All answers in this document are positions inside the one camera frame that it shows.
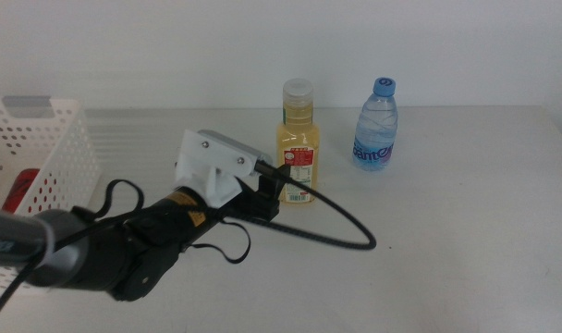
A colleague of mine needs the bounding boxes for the yellow juice bottle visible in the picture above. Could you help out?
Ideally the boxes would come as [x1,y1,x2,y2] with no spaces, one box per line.
[275,78,321,207]

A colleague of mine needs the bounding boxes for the clear water bottle blue cap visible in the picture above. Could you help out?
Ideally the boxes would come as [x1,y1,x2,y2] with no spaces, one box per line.
[352,77,398,172]

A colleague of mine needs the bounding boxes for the red cola can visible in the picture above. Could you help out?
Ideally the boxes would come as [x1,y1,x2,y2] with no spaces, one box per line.
[2,168,79,218]

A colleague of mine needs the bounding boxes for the white perforated plastic basket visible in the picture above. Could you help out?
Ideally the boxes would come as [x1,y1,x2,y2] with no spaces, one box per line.
[0,95,102,297]

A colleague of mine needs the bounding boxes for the thin black cable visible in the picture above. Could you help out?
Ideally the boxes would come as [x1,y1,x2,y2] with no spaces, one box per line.
[93,179,146,219]
[188,219,252,265]

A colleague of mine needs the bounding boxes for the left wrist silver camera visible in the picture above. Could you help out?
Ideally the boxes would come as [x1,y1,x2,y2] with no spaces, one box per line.
[197,129,274,177]

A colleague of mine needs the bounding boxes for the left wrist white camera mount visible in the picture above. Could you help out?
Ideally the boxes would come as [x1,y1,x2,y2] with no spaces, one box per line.
[173,129,259,209]

